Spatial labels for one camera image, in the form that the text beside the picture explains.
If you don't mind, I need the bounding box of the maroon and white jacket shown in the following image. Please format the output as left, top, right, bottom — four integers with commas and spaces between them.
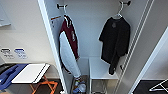
58, 14, 83, 79

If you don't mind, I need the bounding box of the white wardrobe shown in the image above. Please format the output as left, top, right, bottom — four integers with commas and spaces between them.
37, 0, 156, 94

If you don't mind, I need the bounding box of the white inner shelf unit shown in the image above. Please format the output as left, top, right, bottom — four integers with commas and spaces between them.
88, 56, 120, 94

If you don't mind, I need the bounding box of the black t-shirt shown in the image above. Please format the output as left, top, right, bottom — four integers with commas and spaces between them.
98, 16, 132, 76

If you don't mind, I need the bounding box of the multicolour striped item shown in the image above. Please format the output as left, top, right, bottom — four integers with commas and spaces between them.
73, 75, 83, 88

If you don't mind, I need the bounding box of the grey clothes hanger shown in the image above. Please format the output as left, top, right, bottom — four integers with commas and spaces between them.
62, 7, 73, 21

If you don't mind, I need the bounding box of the orange clothes hanger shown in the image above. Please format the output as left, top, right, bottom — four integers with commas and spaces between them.
50, 14, 64, 22

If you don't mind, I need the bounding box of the orange folding stand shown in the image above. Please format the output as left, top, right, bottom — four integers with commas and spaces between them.
29, 75, 59, 94

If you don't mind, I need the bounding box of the white folding table top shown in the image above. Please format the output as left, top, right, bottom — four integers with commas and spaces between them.
11, 63, 52, 85

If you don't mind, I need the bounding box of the white wire rack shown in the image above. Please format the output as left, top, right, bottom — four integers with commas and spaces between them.
148, 78, 168, 93

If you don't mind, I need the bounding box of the grey wall box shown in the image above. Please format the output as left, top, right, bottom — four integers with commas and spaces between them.
0, 3, 13, 28

